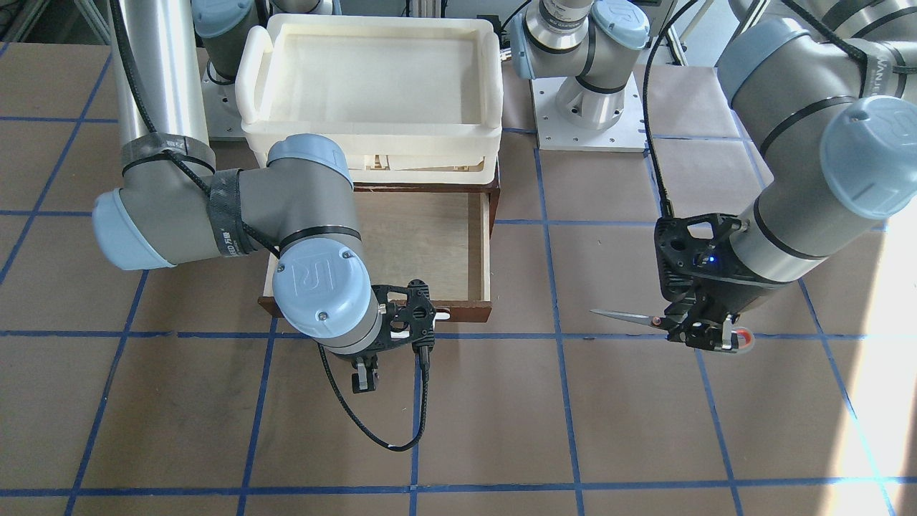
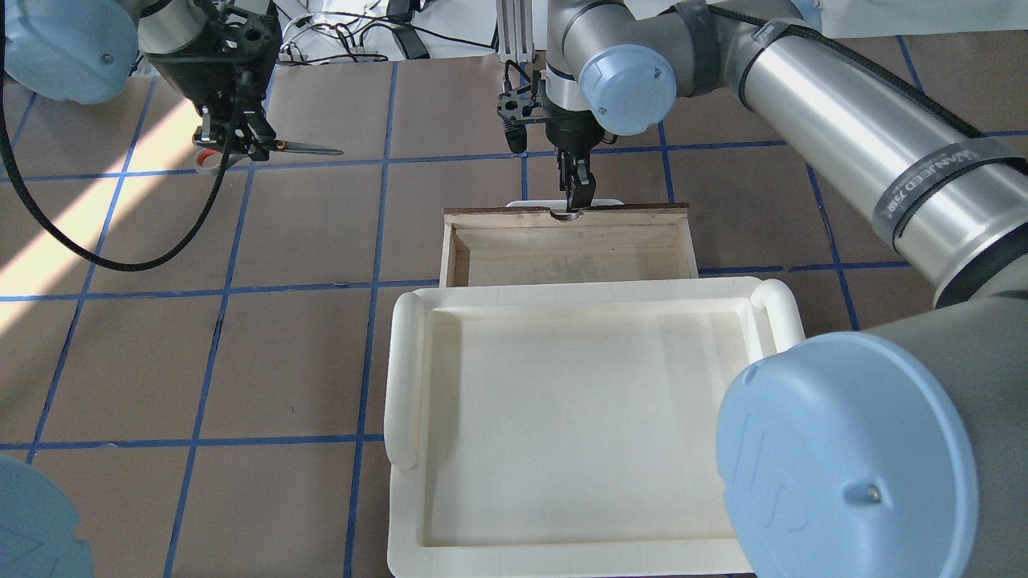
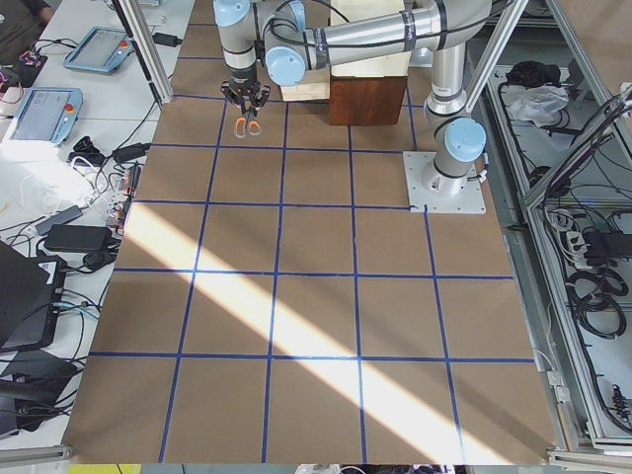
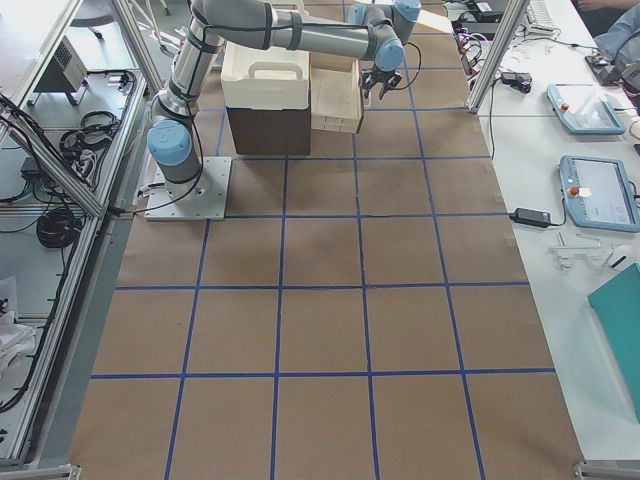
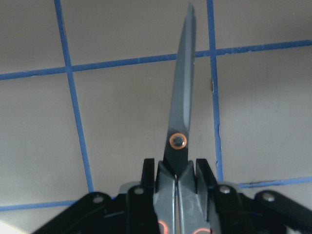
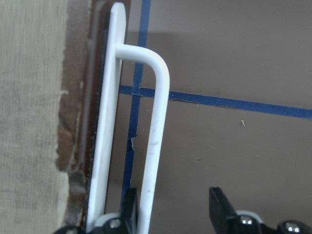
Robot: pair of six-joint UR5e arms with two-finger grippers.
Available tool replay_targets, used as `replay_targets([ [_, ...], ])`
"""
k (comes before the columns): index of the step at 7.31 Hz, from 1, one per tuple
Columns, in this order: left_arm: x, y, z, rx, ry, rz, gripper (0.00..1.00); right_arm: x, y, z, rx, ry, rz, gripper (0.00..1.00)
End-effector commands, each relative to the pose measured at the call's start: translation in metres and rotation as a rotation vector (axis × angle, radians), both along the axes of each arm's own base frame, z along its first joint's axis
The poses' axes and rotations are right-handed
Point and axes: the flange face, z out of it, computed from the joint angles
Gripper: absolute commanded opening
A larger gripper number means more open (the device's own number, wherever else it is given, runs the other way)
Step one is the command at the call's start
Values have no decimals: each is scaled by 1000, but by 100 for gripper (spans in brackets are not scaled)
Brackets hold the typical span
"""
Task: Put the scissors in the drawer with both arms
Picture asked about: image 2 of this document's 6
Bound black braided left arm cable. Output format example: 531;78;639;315
0;48;250;272

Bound grey red handled scissors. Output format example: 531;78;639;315
192;140;344;174

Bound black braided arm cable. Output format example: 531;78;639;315
707;4;985;141
0;48;250;272

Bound wooden drawer with white handle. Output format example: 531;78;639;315
439;201;699;287

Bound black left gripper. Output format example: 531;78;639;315
149;4;282;161

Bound cream white plastic tray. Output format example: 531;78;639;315
383;277;805;577

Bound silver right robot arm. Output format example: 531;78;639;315
539;1;1026;577

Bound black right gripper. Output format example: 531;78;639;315
545;110;605;211

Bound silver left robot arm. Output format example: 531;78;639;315
2;1;282;161

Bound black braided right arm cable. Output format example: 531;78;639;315
707;4;985;141

